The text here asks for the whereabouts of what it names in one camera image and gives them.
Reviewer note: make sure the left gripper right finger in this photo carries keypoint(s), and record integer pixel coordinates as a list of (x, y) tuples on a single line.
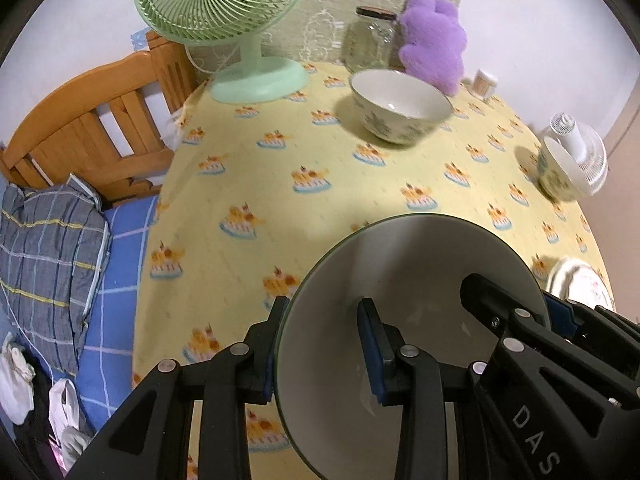
[(403, 375)]

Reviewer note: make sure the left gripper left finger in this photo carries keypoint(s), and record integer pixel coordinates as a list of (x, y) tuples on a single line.
[(239, 375)]

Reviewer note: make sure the red trim white plate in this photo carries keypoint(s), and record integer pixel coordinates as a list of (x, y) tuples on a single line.
[(575, 280)]

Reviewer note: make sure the floral bowl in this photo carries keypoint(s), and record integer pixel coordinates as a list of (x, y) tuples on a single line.
[(398, 108), (411, 266), (559, 176)]

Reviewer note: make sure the blue plaid bed sheet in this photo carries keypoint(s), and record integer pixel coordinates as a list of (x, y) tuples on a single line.
[(105, 375)]

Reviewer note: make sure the yellow patterned tablecloth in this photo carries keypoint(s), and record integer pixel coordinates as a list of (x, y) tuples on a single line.
[(257, 194)]

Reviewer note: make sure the white cloth pile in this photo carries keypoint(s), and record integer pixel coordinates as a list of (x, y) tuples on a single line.
[(50, 428)]

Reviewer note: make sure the grey plaid pillow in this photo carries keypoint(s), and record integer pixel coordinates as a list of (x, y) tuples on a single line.
[(54, 249)]

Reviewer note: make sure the white fan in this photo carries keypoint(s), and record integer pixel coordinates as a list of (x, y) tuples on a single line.
[(584, 145)]

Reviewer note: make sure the toothpick container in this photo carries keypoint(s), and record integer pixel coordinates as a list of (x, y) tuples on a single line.
[(484, 85)]

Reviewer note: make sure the purple plush toy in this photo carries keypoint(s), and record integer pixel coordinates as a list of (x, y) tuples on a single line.
[(433, 42)]

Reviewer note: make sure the glass jar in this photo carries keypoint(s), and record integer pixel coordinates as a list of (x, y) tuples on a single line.
[(369, 39)]

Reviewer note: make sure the green desk fan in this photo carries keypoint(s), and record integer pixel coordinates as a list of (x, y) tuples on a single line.
[(256, 78)]

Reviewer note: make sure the green patterned wall mat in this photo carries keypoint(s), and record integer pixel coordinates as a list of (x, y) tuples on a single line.
[(380, 5)]

